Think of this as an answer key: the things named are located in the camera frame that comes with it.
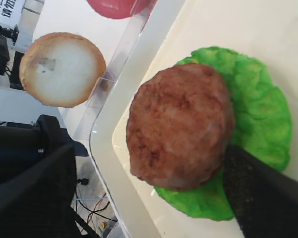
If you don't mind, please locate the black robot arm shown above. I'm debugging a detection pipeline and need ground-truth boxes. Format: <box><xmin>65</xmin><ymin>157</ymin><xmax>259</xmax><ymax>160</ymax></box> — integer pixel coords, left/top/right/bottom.
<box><xmin>0</xmin><ymin>115</ymin><xmax>298</xmax><ymax>238</ymax></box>

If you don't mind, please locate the bun half in left rack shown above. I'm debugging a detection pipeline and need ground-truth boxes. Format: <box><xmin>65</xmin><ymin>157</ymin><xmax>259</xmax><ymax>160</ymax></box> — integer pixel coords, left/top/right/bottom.
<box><xmin>19</xmin><ymin>32</ymin><xmax>106</xmax><ymax>108</ymax></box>

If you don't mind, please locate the brown meat patty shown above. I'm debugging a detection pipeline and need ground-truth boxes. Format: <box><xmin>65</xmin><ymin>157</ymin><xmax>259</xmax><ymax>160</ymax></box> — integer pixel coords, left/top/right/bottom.
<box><xmin>126</xmin><ymin>63</ymin><xmax>235</xmax><ymax>191</ymax></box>

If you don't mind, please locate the white serving tray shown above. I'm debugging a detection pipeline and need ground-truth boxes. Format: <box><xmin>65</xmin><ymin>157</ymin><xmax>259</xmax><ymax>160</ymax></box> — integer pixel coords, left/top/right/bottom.
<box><xmin>90</xmin><ymin>0</ymin><xmax>298</xmax><ymax>238</ymax></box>

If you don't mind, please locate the green lettuce leaf on tray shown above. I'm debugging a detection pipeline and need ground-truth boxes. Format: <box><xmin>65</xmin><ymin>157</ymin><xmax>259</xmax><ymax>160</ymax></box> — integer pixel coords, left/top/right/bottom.
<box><xmin>156</xmin><ymin>46</ymin><xmax>293</xmax><ymax>221</ymax></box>

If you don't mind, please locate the clear left acrylic rack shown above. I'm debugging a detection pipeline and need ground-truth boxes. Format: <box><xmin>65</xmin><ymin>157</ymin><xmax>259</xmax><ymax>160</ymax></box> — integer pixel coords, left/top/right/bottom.
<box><xmin>56</xmin><ymin>0</ymin><xmax>187</xmax><ymax>149</ymax></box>

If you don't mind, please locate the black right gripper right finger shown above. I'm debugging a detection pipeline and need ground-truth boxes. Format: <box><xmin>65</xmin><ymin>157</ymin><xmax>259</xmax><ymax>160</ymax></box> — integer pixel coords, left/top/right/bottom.
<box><xmin>223</xmin><ymin>145</ymin><xmax>298</xmax><ymax>238</ymax></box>

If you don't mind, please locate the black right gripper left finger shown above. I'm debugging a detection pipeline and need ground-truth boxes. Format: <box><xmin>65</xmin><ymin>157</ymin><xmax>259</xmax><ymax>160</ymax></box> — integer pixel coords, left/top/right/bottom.
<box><xmin>0</xmin><ymin>146</ymin><xmax>77</xmax><ymax>238</ymax></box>

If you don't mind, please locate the red tomato slice in rack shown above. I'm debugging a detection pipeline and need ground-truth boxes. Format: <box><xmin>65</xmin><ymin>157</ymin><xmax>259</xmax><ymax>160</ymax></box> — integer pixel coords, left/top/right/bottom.
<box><xmin>87</xmin><ymin>0</ymin><xmax>156</xmax><ymax>19</ymax></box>

